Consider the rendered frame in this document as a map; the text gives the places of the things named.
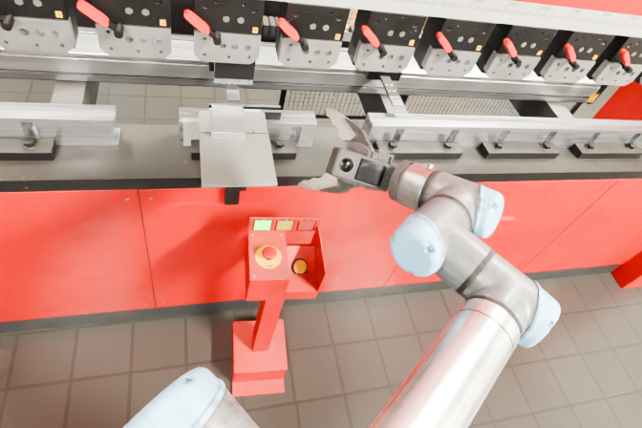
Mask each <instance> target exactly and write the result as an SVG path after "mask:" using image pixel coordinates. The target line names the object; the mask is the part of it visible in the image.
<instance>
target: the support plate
mask: <svg viewBox="0 0 642 428"><path fill-rule="evenodd" d="M198 116H199V136H200V156H201V176H202V187H244V186H277V179H276V174H275V168H274V163H273V157H272V153H271V147H270V142H269V136H268V134H246V137H245V139H212V138H211V133H200V132H211V119H212V111H198ZM244 126H245V133H253V131H254V133H268V127H267V122H266V116H265V113H264V112H244Z"/></svg>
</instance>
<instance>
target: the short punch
mask: <svg viewBox="0 0 642 428"><path fill-rule="evenodd" d="M255 62H256V60H255V61H254V62H253V63H251V64H238V63H222V62H214V83H225V84H246V85H252V81H253V78H254V71H255Z"/></svg>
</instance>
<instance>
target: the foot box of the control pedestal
mask: <svg viewBox="0 0 642 428"><path fill-rule="evenodd" d="M255 321H256V320H255ZM255 321H234V322H233V326H232V333H231V357H232V396H233V397H237V396H258V395H270V394H282V393H284V392H285V387H284V376H285V374H286V372H287V370H288V362H287V352H286V340H285V330H284V320H283V319H278V321H277V324H276V327H275V330H274V333H273V336H272V339H271V342H270V345H269V348H268V351H259V352H253V351H252V334H253V330H254V326H255Z"/></svg>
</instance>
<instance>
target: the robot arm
mask: <svg viewBox="0 0 642 428"><path fill-rule="evenodd" d="M324 111H325V115H326V117H328V118H330V119H331V120H332V124H333V125H335V126H336V127H337V129H338V135H339V137H340V138H341V139H342V140H344V141H352V142H353V143H352V144H351V145H350V146H349V147H348V148H347V149H345V148H342V147H339V146H334V147H333V149H332V154H331V157H330V160H329V162H328V165H327V168H326V173H327V174H325V175H324V176H323V177H321V178H319V179H316V178H312V179H311V180H302V181H300V182H299V183H298V184H299V185H300V186H301V187H303V188H306V189H308V190H315V191H321V192H328V193H334V194H342V193H346V192H349V191H350V190H351V189H353V188H358V187H359V186H361V187H363V188H365V189H370V190H375V191H380V192H381V191H383V192H387V191H388V195H389V198H390V199H391V200H393V201H396V202H398V203H399V204H400V205H402V206H405V207H407V208H410V209H412V210H414V211H416V212H415V213H413V214H411V215H409V216H408V217H407V218H406V219H405V220H404V222H403V223H402V224H401V226H400V227H399V228H398V229H397V230H396V231H395V232H394V233H393V235H392V238H391V242H390V247H391V252H392V255H393V257H394V259H395V261H396V263H397V264H398V265H399V266H400V267H401V268H402V269H403V270H405V271H406V272H408V273H413V274H415V276H417V277H425V276H429V275H431V274H432V273H435V274H436V275H437V276H438V277H439V278H440V279H441V280H442V281H444V282H445V283H446V284H447V285H448V286H449V287H451V288H452V289H453V290H454V291H456V292H457V293H458V294H459V295H460V296H461V297H462V298H464V299H465V300H466V301H465V302H464V303H463V304H462V305H461V307H460V308H459V310H458V311H457V312H456V313H455V315H454V316H453V317H452V319H451V320H450V321H449V323H448V324H447V325H446V327H445V328H444V329H443V330H442V332H441V333H440V334H439V336H438V337H437V339H436V340H435V341H434V342H433V344H432V345H431V346H430V348H429V349H428V350H427V352H426V353H425V354H424V356H423V357H422V358H421V359H420V361H419V362H418V363H417V365H416V366H415V368H414V369H413V370H412V371H411V372H410V373H409V374H408V376H407V377H406V378H405V380H404V381H403V382H402V384H401V385H400V386H399V387H398V389H397V390H396V392H395V393H394V394H393V396H392V397H391V398H390V400H389V401H388V402H387V403H386V405H385V406H384V407H383V409H382V410H381V411H380V413H379V414H378V415H377V417H376V418H375V419H374V421H373V422H372V423H371V425H370V426H369V427H368V428H468V426H469V425H470V423H471V421H472V419H473V418H474V416H475V414H476V413H477V412H478V410H479V409H480V407H481V405H482V403H483V401H484V400H485V398H486V396H487V395H488V393H489V391H490V390H491V388H492V386H493V385H494V383H495V381H496V380H497V378H498V376H499V375H500V373H501V371H502V370H503V367H504V365H505V364H506V362H507V360H508V359H509V357H510V355H512V353H513V351H514V350H515V348H516V346H517V345H518V344H519V345H520V346H522V347H524V348H530V347H532V346H534V345H536V344H537V343H538V342H540V341H541V340H542V339H543V338H544V337H545V336H546V335H547V334H548V333H549V331H550V329H551V328H552V327H553V326H554V325H555V323H556V322H557V320H558V318H559V316H560V312H561V308H560V305H559V303H558V302H557V301H556V300H555V299H554V298H553V297H552V296H550V295H549V294H548V293H547V292H546V291H544V290H543V289H542V288H541V287H540V285H539V284H538V283H537V282H536V281H534V280H531V279H529V278H528V277H527V276H525V275H524V274H523V273H522V272H520V271H519V270H518V269H516V268H515V267H514V266H512V265H511V264H510V263H508V262H507V261H506V260H505V259H504V258H503V257H502V256H501V255H499V254H498V253H497V252H496V251H494V250H493V249H492V248H491V247H489V246H488V245H487V244H485V243H484V242H483V241H481V240H480V239H479V238H482V239H484V238H488V237H489V236H490V235H491V234H492V233H493V231H494V230H495V228H496V226H497V224H498V222H499V220H500V218H501V216H502V213H503V206H504V198H503V195H502V194H501V193H500V192H498V191H495V190H493V189H490V188H488V187H485V186H483V185H482V184H481V183H480V184H477V183H474V182H471V181H468V180H465V179H462V178H459V177H457V176H454V175H451V174H448V173H445V172H442V171H439V170H437V169H433V167H434V165H433V164H432V163H428V165H427V166H425V165H423V164H420V163H417V162H412V161H409V160H403V161H402V162H401V163H400V164H399V165H398V166H393V165H392V161H393V158H394V156H393V155H390V154H387V153H385V152H382V151H379V150H376V149H374V148H373V147H372V145H371V144H370V143H369V137H368V135H367V133H366V132H365V131H364V130H363V129H362V128H361V127H360V126H358V125H357V124H355V123H353V122H352V121H350V120H349V119H348V118H346V117H345V116H344V115H342V114H341V113H339V112H337V111H335V110H333V109H331V108H327V107H326V108H324ZM389 159H390V160H389ZM476 236H477V237H476ZM478 237H479V238H478ZM123 428H259V426H258V425H257V424H256V423H255V422H254V420H253V419H252V418H251V417H250V416H249V415H248V413H247V412H246V411H245V410H244V409H243V407H242V406H241V405H240V404H239V403H238V401H237V400H236V399H235V398H234V397H233V396H232V394H231V393H230V392H229V391H228V390H227V389H226V387H225V384H224V382H223V381H222V380H221V379H219V378H217V377H216V376H215V375H214V374H213V373H211V372H210V371H209V370H208V369H207V368H204V367H199V368H195V369H193V370H191V371H189V372H187V373H186V374H184V375H182V376H181V377H179V378H178V379H177V380H175V381H174V382H173V383H172V384H170V385H169V386H168V387H167V388H165V389H164V390H163V391H162V392H161V393H159V394H158V395H157V396H156V397H155V398H154V399H152V400H151V401H150V402H149V403H148V404H147V405H146V406H145V407H144V408H142V409H141V410H140V411H139V412H138V413H137V414H136V415H135V416H134V417H133V418H132V419H131V420H130V421H129V422H128V423H127V424H126V425H125V426H124V427H123Z"/></svg>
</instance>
